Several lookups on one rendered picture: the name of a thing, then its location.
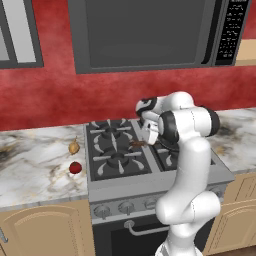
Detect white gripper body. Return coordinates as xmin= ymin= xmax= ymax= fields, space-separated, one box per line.
xmin=142 ymin=119 xmax=161 ymax=146

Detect grey cupboard handle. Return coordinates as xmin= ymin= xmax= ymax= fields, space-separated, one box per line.
xmin=0 ymin=227 xmax=9 ymax=244

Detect beige drawer front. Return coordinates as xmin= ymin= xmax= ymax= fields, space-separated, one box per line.
xmin=222 ymin=171 xmax=256 ymax=205

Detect grey stove with black hob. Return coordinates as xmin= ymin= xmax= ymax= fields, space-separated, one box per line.
xmin=84 ymin=117 xmax=236 ymax=256

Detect beige base cupboard door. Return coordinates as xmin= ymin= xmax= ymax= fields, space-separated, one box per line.
xmin=202 ymin=197 xmax=256 ymax=256
xmin=0 ymin=199 xmax=97 ymax=256

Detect red tomato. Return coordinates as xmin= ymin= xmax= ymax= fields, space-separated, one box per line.
xmin=68 ymin=161 xmax=84 ymax=175

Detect grey stove knob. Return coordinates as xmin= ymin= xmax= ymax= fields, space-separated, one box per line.
xmin=213 ymin=187 xmax=225 ymax=200
xmin=143 ymin=198 xmax=159 ymax=211
xmin=93 ymin=204 xmax=111 ymax=221
xmin=118 ymin=200 xmax=136 ymax=216

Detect grey oven door handle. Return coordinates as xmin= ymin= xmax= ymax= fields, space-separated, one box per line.
xmin=123 ymin=219 xmax=171 ymax=237

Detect grey glass-fronted wall cupboard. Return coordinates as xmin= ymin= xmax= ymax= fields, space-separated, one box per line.
xmin=0 ymin=0 xmax=45 ymax=70

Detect dark pan with brown handle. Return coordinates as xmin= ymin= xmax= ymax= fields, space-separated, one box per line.
xmin=129 ymin=135 xmax=181 ymax=154

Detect grey microwave oven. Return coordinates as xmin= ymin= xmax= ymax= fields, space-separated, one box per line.
xmin=67 ymin=0 xmax=253 ymax=75

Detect beige wall cupboard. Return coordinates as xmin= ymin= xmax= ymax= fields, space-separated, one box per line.
xmin=234 ymin=38 xmax=256 ymax=67

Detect black oven door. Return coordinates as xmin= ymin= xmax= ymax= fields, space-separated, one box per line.
xmin=91 ymin=213 xmax=215 ymax=256

